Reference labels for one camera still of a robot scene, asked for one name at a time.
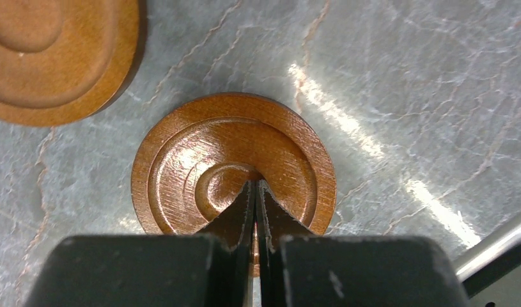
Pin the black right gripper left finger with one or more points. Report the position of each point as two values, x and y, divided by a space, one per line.
208 268

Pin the brown wooden ridged coaster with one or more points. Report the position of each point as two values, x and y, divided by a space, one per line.
62 61
193 163

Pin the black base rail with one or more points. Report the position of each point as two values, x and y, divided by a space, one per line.
491 271

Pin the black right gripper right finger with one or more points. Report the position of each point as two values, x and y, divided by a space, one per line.
298 268

